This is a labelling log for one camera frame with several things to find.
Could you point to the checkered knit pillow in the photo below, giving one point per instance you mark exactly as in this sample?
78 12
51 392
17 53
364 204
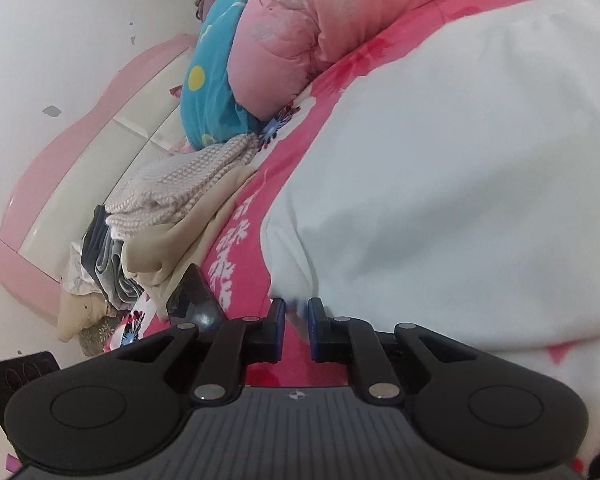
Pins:
180 180

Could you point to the pile of folded clothes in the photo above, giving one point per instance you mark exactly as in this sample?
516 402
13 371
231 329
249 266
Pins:
180 245

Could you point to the blue dotted pillow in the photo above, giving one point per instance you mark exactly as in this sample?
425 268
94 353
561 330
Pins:
210 100

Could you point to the grey folded cloth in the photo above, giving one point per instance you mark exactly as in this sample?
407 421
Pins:
105 265

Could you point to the brown patterned cloth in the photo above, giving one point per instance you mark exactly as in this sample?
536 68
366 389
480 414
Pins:
97 337

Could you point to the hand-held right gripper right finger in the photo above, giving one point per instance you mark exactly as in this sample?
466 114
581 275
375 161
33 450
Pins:
314 332

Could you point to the white sweatshirt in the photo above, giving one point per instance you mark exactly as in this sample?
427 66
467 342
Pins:
455 185

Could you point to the pink and white headboard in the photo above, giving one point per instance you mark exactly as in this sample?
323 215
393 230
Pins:
80 160

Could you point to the black box with round holes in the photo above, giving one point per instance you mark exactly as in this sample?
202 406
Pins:
10 375

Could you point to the pink floral quilt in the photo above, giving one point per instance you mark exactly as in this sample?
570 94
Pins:
305 35

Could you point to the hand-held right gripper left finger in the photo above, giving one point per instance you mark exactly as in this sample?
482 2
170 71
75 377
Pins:
280 332

